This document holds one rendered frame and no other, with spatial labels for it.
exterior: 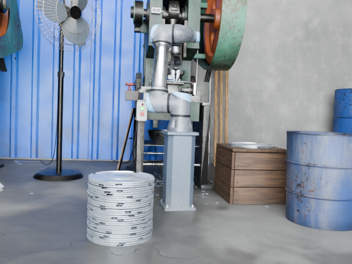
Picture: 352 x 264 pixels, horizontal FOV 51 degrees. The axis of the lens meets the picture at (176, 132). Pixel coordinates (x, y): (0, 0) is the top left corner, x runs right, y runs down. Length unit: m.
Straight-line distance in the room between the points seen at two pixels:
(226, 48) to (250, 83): 1.61
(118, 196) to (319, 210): 1.02
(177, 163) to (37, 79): 2.40
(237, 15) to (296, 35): 1.98
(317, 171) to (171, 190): 0.79
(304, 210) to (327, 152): 0.33
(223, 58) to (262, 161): 0.90
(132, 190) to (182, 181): 0.64
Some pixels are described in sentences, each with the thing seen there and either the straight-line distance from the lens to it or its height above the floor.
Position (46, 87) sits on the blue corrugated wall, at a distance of 4.16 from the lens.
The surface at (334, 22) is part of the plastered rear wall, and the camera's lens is 4.93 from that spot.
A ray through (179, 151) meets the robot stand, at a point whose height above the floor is 0.34.
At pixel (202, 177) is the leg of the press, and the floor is 0.09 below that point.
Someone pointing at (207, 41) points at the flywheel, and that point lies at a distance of 3.36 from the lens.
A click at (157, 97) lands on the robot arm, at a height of 0.64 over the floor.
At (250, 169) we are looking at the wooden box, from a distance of 2.38.
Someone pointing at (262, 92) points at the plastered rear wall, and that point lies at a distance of 4.43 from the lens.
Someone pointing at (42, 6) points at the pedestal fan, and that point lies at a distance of 3.01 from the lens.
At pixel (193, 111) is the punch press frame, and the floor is 0.57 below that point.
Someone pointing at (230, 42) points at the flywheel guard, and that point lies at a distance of 2.79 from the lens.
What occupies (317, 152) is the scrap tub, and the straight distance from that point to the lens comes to 1.98.
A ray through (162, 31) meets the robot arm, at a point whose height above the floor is 1.03.
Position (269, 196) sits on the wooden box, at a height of 0.05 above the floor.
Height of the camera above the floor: 0.56
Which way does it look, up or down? 3 degrees down
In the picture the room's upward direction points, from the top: 2 degrees clockwise
